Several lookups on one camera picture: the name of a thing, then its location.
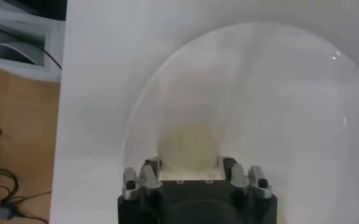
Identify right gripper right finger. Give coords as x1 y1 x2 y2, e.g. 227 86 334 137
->
217 156 273 200

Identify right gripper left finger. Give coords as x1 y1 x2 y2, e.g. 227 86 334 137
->
121 156 164 201

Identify white steamed baozi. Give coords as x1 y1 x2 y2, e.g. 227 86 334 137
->
156 121 221 181

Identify white round plate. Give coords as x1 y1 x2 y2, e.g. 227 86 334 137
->
121 21 359 224

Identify grey floor adapter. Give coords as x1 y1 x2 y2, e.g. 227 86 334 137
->
0 200 17 220

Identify white housing with grey recess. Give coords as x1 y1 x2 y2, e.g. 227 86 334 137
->
0 5 65 83

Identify dark robot body panel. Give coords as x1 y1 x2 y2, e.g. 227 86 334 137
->
2 0 68 21

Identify looped black floor cables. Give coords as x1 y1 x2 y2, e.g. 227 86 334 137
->
0 167 52 224

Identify thin black cable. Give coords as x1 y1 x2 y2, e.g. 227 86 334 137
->
0 21 63 71

